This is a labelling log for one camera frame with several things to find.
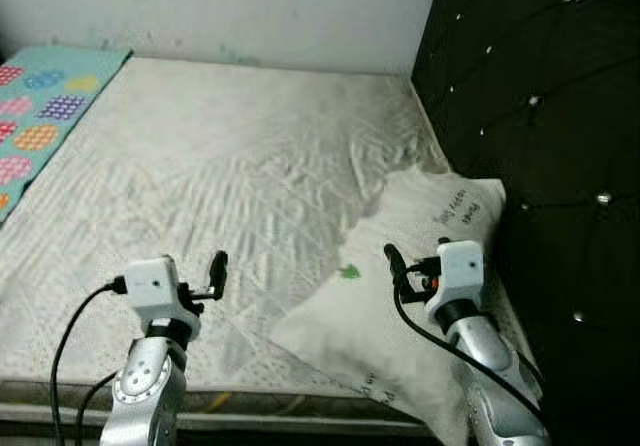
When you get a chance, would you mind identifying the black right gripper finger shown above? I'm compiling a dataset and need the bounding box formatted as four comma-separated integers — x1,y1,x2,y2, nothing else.
384,244,411,302

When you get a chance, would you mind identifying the white pillow with tree print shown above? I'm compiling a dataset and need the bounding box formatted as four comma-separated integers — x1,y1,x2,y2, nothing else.
270,166,509,443

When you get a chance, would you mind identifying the grey quilted dotted mattress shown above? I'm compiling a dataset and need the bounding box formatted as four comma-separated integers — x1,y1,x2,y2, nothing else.
0,56,521,433

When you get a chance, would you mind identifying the black tufted headboard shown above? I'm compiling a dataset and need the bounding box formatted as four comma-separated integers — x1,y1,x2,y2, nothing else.
412,0,640,446

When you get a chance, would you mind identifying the teal sheet with colourful shapes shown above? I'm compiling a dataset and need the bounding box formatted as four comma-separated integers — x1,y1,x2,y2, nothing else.
0,46,133,227

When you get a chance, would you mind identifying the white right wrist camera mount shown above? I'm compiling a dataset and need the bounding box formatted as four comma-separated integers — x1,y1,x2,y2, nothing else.
425,241,488,325

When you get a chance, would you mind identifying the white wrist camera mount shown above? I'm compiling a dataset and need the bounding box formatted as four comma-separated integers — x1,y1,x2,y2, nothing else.
124,256,201,339
425,241,488,325

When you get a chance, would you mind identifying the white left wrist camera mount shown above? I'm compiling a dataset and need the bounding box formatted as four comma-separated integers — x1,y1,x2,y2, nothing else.
124,256,201,339

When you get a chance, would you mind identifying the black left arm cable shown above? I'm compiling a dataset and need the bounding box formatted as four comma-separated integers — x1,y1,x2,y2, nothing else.
50,278,131,446

